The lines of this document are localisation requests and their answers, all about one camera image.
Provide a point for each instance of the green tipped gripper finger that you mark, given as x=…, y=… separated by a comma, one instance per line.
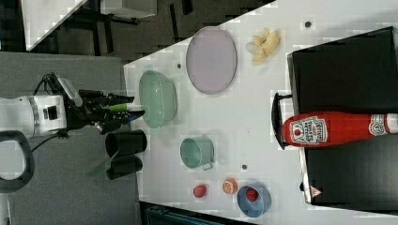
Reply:
x=124, y=107

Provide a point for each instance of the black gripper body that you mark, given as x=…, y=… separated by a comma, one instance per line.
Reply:
x=94, y=111

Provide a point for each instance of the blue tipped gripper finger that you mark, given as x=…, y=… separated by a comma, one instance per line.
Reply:
x=127, y=117

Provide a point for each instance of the red ketchup bottle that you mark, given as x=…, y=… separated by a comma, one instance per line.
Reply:
x=321, y=129

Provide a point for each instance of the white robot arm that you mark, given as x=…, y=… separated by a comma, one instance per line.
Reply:
x=38, y=116

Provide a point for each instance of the black utensil holder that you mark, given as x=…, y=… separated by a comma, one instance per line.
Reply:
x=126, y=143

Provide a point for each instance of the green colander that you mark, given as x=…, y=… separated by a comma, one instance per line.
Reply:
x=157, y=96

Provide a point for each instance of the green slotted spatula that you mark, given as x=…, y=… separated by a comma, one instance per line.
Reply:
x=103, y=167

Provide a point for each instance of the green mug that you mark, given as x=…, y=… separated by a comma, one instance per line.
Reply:
x=197, y=152

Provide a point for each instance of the lilac round plate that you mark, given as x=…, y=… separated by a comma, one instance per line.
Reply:
x=211, y=60

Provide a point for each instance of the red toy strawberry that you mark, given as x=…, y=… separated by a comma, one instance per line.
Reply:
x=200, y=191

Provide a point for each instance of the toy orange half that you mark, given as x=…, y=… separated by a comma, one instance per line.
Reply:
x=229, y=186

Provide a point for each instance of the red berry in bowl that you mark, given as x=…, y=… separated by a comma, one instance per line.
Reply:
x=251, y=194

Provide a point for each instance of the peeled toy banana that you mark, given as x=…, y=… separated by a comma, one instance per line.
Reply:
x=261, y=47

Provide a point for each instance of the blue bowl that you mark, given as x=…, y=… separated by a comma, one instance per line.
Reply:
x=257, y=208

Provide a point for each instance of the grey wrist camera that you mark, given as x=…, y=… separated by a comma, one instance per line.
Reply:
x=72, y=93

